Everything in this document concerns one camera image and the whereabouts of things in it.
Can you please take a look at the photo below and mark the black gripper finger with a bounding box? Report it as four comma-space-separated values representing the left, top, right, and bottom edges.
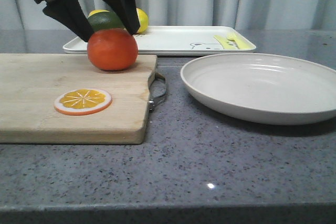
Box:
103, 0, 140, 35
43, 0, 94, 42

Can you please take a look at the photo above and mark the orange mandarin fruit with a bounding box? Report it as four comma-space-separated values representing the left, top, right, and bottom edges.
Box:
87, 28, 138, 71

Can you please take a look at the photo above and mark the white round plate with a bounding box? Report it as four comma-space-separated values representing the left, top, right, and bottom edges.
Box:
181, 53, 335, 125

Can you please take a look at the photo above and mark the white rectangular tray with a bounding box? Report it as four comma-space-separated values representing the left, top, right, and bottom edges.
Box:
62, 26, 257, 57

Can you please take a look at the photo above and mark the yellow lemon behind lime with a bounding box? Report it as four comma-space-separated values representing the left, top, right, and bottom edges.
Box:
88, 9, 109, 17

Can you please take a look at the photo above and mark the green lime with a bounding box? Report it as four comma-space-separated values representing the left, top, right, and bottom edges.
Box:
87, 12, 125, 32

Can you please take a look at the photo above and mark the yellow lemon right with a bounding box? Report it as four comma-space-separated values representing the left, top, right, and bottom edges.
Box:
136, 8, 149, 34

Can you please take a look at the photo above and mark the wooden cutting board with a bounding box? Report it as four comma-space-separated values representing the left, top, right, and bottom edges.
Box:
1, 54, 157, 144

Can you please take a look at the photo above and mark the orange slice piece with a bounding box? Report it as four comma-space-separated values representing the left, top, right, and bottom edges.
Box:
54, 88, 112, 116

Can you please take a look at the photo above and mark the yellow plastic fork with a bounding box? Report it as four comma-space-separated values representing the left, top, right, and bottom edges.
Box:
227, 33, 251, 49

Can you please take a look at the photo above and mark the grey curtain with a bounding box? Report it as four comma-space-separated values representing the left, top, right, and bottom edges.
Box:
1, 0, 335, 30

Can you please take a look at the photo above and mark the metal cutting board handle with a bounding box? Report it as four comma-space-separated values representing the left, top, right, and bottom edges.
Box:
148, 72, 167, 111

